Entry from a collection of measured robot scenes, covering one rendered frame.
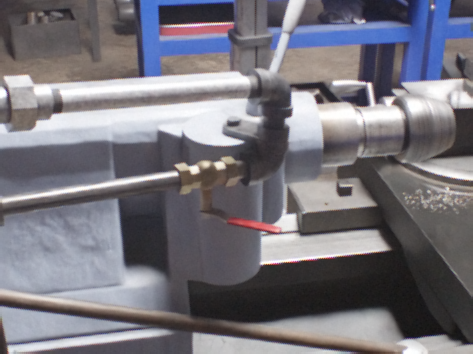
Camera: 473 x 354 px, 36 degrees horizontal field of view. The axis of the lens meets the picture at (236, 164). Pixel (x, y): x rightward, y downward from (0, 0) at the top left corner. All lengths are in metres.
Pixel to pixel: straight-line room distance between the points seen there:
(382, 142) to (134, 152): 0.31
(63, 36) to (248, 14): 2.69
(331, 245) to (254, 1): 1.03
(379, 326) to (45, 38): 3.69
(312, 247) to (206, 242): 0.39
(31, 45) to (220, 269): 3.89
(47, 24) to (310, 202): 3.54
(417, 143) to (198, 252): 0.31
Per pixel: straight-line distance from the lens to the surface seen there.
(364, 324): 1.21
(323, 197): 1.22
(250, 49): 2.08
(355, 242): 1.19
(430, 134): 0.93
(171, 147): 0.80
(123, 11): 4.75
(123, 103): 0.65
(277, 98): 0.72
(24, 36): 4.62
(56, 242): 0.83
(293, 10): 0.83
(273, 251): 1.15
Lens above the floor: 1.48
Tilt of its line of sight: 27 degrees down
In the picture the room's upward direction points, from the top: straight up
